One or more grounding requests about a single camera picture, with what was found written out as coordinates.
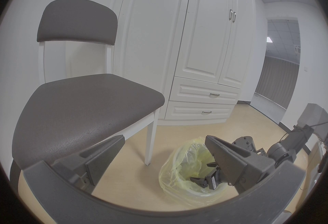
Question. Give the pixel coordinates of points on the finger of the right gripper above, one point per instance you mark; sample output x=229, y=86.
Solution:
x=199, y=182
x=212, y=164

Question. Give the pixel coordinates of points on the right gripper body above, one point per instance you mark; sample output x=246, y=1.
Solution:
x=215, y=179

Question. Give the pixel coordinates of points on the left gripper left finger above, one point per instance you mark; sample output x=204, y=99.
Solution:
x=100, y=159

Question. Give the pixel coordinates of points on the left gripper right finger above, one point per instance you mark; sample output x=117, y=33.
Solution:
x=230, y=159

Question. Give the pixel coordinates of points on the yellow plastic bag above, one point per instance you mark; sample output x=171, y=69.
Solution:
x=169, y=174

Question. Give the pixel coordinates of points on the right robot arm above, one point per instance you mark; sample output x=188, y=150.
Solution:
x=281, y=151

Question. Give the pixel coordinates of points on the white trash bin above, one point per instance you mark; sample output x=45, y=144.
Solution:
x=205, y=193

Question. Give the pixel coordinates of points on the white chair dark grey seat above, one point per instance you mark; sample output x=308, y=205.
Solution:
x=84, y=110

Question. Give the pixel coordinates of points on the grey curtain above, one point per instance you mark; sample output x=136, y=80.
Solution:
x=278, y=82

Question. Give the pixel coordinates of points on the white wardrobe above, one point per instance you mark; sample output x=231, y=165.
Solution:
x=205, y=26

